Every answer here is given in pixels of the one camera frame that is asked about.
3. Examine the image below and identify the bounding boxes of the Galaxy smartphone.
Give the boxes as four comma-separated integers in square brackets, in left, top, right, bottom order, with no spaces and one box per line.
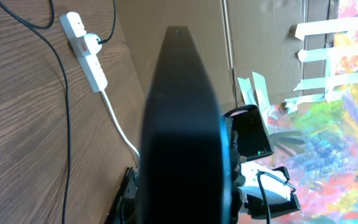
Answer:
[138,26,231,223]

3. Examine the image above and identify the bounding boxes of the white power strip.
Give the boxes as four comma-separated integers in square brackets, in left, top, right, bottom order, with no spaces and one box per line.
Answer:
[58,12,108,92]

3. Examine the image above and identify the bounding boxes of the black charging cable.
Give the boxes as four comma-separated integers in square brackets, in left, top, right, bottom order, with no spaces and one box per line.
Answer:
[0,0,117,224]

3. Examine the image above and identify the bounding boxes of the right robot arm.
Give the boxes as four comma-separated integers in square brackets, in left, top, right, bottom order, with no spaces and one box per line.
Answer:
[224,105,301,223]

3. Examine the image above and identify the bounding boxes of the white charger plug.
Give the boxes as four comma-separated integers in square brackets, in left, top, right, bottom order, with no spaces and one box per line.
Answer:
[83,33,102,56]

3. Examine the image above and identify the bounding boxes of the white tape strips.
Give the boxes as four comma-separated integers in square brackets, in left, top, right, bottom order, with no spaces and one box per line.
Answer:
[237,17,358,113]

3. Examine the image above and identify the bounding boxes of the colourful painted floor mat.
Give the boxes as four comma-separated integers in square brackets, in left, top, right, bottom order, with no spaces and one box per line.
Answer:
[237,0,358,224]

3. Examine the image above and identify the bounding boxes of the white power strip cord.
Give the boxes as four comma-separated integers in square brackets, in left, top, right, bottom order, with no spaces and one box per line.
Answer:
[100,89,141,162]

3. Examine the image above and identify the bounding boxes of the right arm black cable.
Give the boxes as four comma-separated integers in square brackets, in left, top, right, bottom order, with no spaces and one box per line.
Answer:
[255,170,297,224]

